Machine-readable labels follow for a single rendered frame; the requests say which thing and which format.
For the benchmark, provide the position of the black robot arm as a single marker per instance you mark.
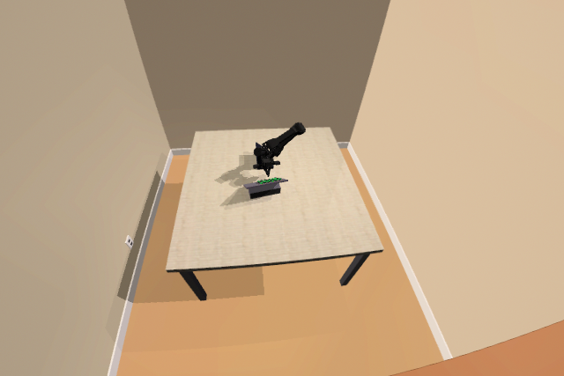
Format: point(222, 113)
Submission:
point(276, 145)

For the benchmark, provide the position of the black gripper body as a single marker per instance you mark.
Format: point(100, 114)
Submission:
point(265, 156)

